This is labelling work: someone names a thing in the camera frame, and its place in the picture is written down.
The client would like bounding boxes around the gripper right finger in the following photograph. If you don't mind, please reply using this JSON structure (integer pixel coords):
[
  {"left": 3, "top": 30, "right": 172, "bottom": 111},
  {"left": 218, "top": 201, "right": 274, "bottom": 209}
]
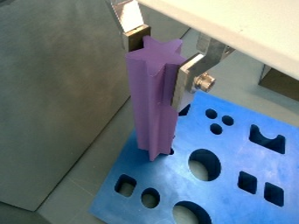
[{"left": 172, "top": 33, "right": 235, "bottom": 112}]

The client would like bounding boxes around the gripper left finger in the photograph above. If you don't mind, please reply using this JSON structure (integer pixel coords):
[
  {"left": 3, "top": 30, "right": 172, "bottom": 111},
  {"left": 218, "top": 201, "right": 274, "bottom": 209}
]
[{"left": 106, "top": 0, "right": 151, "bottom": 52}]

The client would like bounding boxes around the purple star-shaped bar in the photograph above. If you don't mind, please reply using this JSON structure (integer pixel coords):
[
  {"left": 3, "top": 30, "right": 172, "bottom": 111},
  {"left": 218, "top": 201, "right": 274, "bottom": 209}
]
[{"left": 126, "top": 36, "right": 184, "bottom": 161}]

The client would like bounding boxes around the blue shape-sorting block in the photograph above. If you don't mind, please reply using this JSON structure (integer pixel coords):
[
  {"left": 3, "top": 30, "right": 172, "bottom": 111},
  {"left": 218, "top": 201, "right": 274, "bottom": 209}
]
[{"left": 90, "top": 93, "right": 299, "bottom": 224}]

